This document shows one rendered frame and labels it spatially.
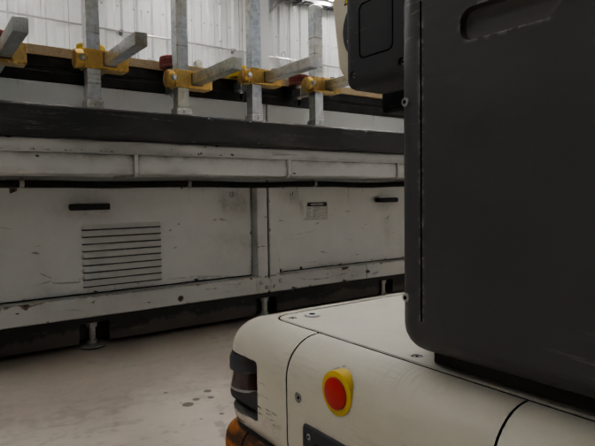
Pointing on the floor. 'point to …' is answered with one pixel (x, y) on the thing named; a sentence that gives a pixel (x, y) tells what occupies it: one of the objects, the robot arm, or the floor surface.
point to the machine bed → (184, 227)
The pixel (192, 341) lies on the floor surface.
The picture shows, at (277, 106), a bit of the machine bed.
